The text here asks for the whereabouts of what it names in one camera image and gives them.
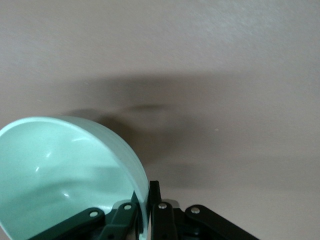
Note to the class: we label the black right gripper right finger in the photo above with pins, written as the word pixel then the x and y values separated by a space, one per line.
pixel 165 222

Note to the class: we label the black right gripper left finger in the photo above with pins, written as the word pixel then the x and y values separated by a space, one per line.
pixel 120 220

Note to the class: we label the green bowl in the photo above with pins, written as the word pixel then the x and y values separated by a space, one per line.
pixel 62 162

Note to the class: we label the brown table cover mat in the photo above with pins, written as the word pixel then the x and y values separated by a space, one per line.
pixel 200 50

